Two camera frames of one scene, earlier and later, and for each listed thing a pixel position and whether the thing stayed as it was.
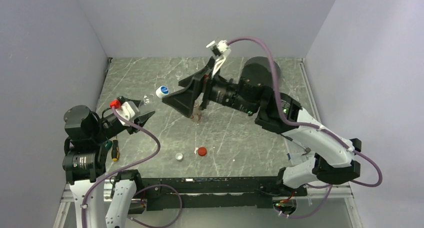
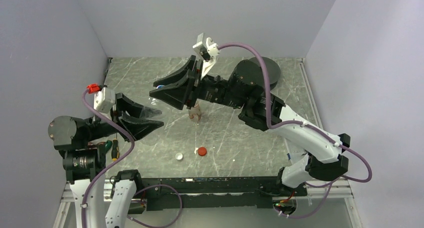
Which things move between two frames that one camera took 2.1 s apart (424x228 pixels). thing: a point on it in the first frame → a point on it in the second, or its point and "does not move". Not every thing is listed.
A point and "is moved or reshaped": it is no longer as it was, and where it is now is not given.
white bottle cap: (179, 156) does not move
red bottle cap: (202, 151) does not move
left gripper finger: (122, 99) → (123, 103)
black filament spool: (277, 70) does not move
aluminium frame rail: (345, 190) does not move
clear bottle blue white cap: (162, 91) is moved or reshaped
